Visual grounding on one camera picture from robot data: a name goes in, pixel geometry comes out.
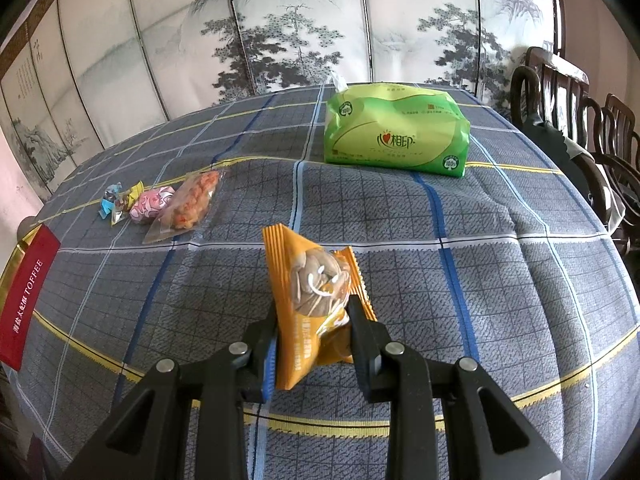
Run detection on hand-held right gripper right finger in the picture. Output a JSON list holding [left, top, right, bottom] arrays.
[[347, 294, 566, 480]]

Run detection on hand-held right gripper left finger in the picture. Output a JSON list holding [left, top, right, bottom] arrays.
[[62, 305, 281, 480]]

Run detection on orange snack packet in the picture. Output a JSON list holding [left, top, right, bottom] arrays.
[[262, 225, 377, 391]]

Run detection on clear bag of orange nuts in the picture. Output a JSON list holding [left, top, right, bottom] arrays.
[[142, 170, 227, 247]]

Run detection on pink candy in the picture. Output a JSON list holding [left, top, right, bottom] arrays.
[[129, 185, 177, 223]]

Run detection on yellow candy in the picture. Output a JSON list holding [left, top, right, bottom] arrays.
[[111, 181, 146, 225]]

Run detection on light blue candy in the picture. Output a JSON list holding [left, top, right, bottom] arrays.
[[99, 181, 125, 219]]

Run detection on red and gold tin box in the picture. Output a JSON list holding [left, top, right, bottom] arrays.
[[0, 224, 62, 372]]

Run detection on blue plaid tablecloth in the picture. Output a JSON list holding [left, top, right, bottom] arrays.
[[10, 82, 640, 480]]

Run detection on green tissue pack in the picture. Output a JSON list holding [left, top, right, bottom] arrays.
[[324, 71, 471, 179]]

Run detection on dark wooden chairs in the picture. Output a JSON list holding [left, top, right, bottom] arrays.
[[522, 119, 623, 226]]

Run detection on dark wooden chair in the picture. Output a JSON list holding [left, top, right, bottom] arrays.
[[585, 92, 640, 261], [510, 46, 591, 126]]

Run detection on landscape painted folding screen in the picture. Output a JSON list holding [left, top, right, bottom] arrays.
[[0, 0, 563, 196]]

